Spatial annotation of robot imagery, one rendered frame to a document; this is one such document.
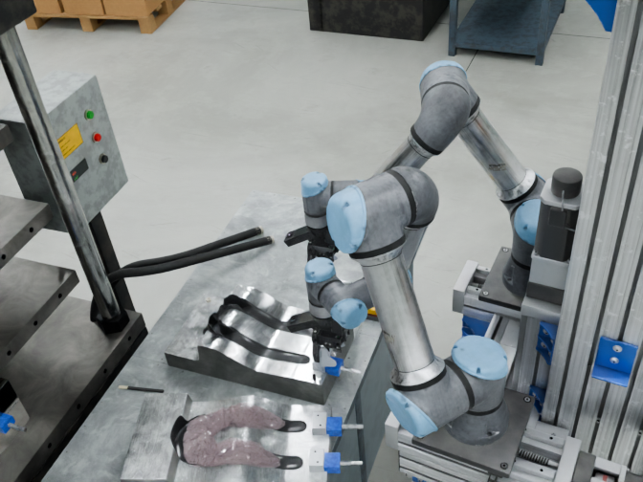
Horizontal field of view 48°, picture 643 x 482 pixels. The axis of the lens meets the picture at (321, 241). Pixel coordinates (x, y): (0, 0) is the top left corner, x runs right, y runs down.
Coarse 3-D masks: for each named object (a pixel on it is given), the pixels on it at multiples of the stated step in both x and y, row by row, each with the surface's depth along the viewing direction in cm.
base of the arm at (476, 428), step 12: (504, 408) 161; (456, 420) 160; (468, 420) 158; (480, 420) 157; (492, 420) 158; (504, 420) 161; (456, 432) 161; (468, 432) 159; (480, 432) 159; (492, 432) 160; (504, 432) 162; (468, 444) 161; (480, 444) 160
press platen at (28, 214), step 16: (0, 208) 202; (16, 208) 201; (32, 208) 201; (48, 208) 202; (0, 224) 196; (16, 224) 196; (32, 224) 197; (0, 240) 191; (16, 240) 193; (0, 256) 188
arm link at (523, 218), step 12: (528, 204) 187; (540, 204) 187; (516, 216) 186; (528, 216) 184; (516, 228) 186; (528, 228) 182; (516, 240) 188; (528, 240) 184; (516, 252) 190; (528, 252) 186; (528, 264) 189
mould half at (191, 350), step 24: (240, 288) 222; (192, 312) 226; (216, 312) 225; (240, 312) 214; (288, 312) 219; (192, 336) 218; (216, 336) 207; (264, 336) 212; (288, 336) 212; (168, 360) 216; (192, 360) 211; (216, 360) 206; (240, 360) 204; (264, 360) 205; (312, 360) 203; (264, 384) 206; (288, 384) 202; (312, 384) 198
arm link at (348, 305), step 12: (324, 288) 174; (336, 288) 173; (348, 288) 172; (360, 288) 172; (324, 300) 173; (336, 300) 170; (348, 300) 169; (360, 300) 170; (336, 312) 170; (348, 312) 168; (360, 312) 169; (348, 324) 170
